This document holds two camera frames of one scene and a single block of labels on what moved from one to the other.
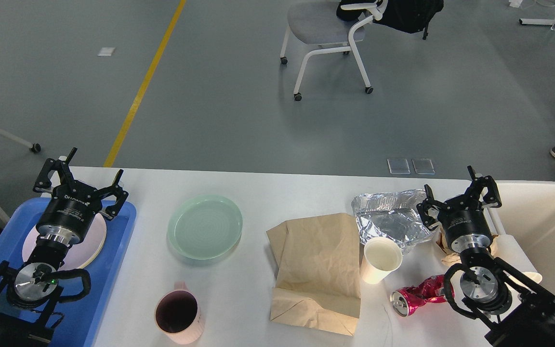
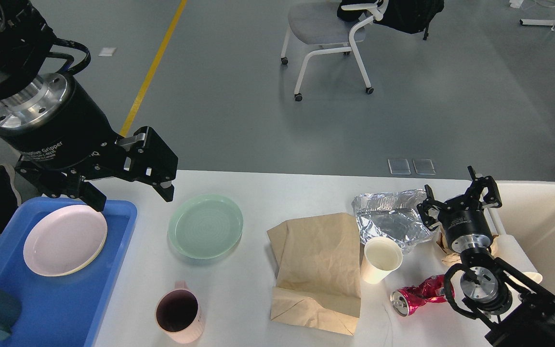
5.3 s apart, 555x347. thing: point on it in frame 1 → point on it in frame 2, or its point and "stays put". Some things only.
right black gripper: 462,218 stays put
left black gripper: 69,215 → 47,118
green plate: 204,227 stays put
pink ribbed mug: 178,315 stays put
